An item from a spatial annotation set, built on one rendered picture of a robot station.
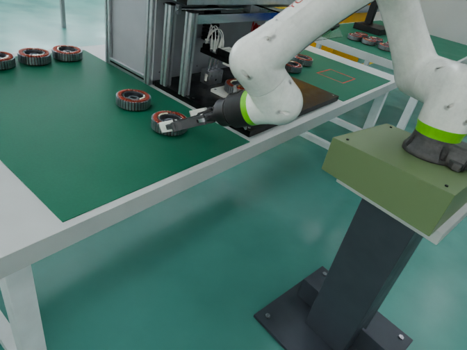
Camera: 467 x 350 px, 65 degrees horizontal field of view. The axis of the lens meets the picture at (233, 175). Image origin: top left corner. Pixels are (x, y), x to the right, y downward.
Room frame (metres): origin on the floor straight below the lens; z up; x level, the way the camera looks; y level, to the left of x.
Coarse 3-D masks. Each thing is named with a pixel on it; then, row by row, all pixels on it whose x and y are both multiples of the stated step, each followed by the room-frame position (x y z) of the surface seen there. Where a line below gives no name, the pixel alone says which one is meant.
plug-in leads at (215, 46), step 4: (212, 28) 1.41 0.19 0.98; (216, 28) 1.42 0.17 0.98; (208, 32) 1.43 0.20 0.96; (212, 32) 1.41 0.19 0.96; (220, 32) 1.42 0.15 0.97; (208, 36) 1.43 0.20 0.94; (212, 36) 1.41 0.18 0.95; (208, 40) 1.43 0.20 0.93; (212, 40) 1.41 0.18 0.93; (220, 40) 1.41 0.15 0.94; (204, 44) 1.42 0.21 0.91; (208, 44) 1.43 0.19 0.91; (212, 44) 1.41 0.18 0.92; (216, 44) 1.44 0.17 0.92; (220, 44) 1.41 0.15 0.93; (204, 48) 1.42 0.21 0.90; (208, 48) 1.43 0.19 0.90; (212, 48) 1.41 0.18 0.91; (216, 48) 1.43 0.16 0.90
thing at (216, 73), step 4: (204, 68) 1.41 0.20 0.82; (204, 72) 1.40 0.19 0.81; (208, 72) 1.39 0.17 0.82; (212, 72) 1.39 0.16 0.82; (216, 72) 1.41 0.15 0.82; (220, 72) 1.43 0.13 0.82; (200, 76) 1.41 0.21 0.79; (208, 76) 1.38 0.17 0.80; (212, 76) 1.39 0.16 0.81; (216, 76) 1.41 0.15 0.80; (220, 76) 1.43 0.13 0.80; (200, 80) 1.41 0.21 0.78; (208, 80) 1.38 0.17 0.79; (212, 80) 1.39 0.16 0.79; (216, 80) 1.41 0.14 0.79; (220, 80) 1.44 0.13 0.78; (208, 84) 1.38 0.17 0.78; (212, 84) 1.40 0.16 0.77
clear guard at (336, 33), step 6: (264, 6) 1.56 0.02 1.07; (270, 6) 1.59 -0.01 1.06; (276, 6) 1.62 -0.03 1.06; (282, 6) 1.66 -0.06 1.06; (330, 30) 1.55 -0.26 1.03; (336, 30) 1.59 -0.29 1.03; (324, 36) 1.48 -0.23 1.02; (330, 36) 1.52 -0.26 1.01; (336, 36) 1.57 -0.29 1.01; (342, 36) 1.60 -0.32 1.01
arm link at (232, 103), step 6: (234, 90) 0.90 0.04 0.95; (240, 90) 0.90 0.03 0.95; (228, 96) 0.89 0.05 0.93; (234, 96) 0.88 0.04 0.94; (240, 96) 0.87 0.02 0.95; (228, 102) 0.87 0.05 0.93; (234, 102) 0.86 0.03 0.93; (228, 108) 0.86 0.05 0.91; (234, 108) 0.85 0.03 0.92; (228, 114) 0.86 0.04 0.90; (234, 114) 0.85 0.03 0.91; (240, 114) 0.84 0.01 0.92; (228, 120) 0.86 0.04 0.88; (234, 120) 0.85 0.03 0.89; (240, 120) 0.85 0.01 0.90; (234, 126) 0.87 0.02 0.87; (240, 126) 0.87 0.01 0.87; (246, 126) 0.88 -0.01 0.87
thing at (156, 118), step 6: (156, 114) 1.01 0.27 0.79; (162, 114) 1.02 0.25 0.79; (168, 114) 1.03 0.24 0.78; (174, 114) 1.04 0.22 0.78; (180, 114) 1.04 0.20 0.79; (156, 120) 0.97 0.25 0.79; (162, 120) 1.02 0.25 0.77; (168, 120) 1.01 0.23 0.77; (156, 126) 0.96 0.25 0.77; (168, 132) 0.95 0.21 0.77; (174, 132) 0.96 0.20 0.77; (180, 132) 0.97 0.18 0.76
